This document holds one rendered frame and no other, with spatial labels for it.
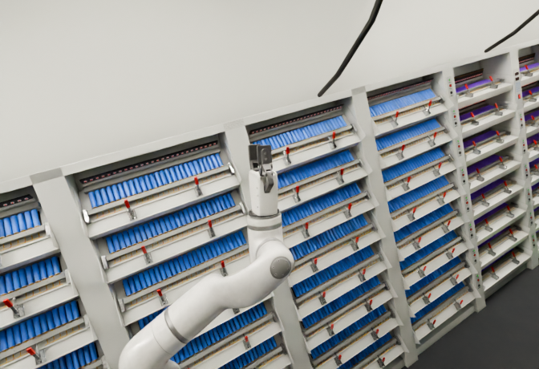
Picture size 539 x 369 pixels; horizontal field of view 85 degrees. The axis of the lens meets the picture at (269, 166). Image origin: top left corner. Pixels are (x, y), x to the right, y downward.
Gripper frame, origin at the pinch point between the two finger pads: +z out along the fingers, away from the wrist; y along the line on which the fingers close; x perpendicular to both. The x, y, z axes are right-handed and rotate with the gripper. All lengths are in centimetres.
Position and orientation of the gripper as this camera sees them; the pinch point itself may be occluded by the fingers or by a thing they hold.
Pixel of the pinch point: (258, 148)
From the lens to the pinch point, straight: 69.7
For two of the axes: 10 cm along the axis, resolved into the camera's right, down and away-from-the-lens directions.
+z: -0.7, -9.9, -1.2
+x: -9.6, 1.0, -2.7
